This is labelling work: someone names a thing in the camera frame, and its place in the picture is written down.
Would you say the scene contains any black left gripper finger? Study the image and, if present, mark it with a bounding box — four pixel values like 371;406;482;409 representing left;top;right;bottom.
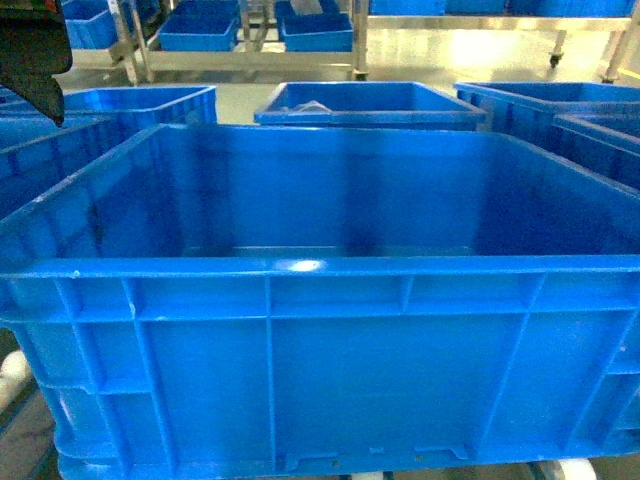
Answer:
1;0;73;126

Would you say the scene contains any large blue plastic crate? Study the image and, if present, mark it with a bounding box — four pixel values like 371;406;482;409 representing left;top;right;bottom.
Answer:
1;125;639;479

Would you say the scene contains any steel roller flow shelf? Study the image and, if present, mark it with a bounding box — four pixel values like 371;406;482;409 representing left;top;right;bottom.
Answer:
1;329;639;479

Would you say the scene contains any background steel rack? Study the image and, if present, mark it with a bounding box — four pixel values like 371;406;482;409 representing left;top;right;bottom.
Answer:
104;1;639;85

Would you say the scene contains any blue bin left neighbour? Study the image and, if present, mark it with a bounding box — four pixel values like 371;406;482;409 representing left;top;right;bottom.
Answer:
1;85;217;218

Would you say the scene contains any blue bin neighbour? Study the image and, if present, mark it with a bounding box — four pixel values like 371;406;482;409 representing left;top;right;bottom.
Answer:
1;85;217;218
454;82;639;190

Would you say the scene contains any background blue bin left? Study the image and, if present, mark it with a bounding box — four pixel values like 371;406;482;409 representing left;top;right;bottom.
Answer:
158;0;241;52

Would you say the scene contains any background blue bin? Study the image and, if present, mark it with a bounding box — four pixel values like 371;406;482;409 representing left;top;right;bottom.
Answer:
158;0;241;52
274;1;354;53

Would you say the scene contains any blue bin with clear bags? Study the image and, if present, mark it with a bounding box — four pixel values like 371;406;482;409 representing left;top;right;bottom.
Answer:
254;81;487;131

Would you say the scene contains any background blue bin right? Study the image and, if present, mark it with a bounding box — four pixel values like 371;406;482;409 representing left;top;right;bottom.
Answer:
274;1;354;53

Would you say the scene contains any blue bin right neighbour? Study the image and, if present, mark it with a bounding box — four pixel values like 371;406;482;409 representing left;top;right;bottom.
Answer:
454;82;639;190

